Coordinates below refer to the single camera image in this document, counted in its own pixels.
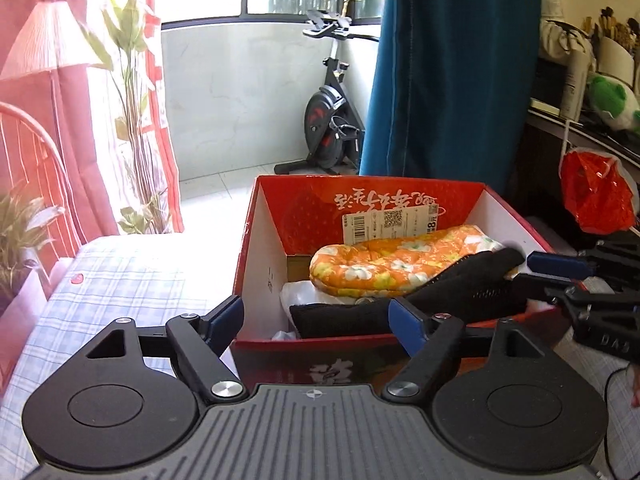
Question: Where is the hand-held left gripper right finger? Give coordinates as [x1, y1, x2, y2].
[382, 296, 546, 403]

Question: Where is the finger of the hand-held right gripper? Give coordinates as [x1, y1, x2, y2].
[526, 240, 640, 281]
[510, 272, 616, 307]

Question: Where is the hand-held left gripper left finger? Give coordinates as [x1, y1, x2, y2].
[85, 295, 246, 403]

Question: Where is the orange floral oven mitt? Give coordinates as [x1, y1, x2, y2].
[309, 224, 506, 298]

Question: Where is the red cardboard box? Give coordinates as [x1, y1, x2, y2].
[231, 175, 566, 386]

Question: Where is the red plastic bag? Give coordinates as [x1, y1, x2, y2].
[559, 147, 636, 235]

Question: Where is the plaid bed sheet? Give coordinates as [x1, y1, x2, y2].
[0, 234, 640, 466]

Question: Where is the dark desk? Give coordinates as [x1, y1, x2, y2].
[505, 55, 640, 241]

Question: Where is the green white plush toy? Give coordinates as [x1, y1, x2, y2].
[586, 72, 640, 133]

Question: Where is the white brush holder cup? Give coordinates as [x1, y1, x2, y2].
[597, 36, 636, 81]

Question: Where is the cream cloth bag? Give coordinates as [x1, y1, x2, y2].
[539, 19, 596, 61]

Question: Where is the black exercise bike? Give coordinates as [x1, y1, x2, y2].
[274, 10, 381, 177]

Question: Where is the dark teal curtain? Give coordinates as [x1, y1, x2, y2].
[359, 0, 543, 196]

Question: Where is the printed pink curtain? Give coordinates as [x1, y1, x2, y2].
[0, 0, 185, 396]

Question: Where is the black cable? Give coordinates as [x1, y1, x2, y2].
[601, 366, 633, 466]

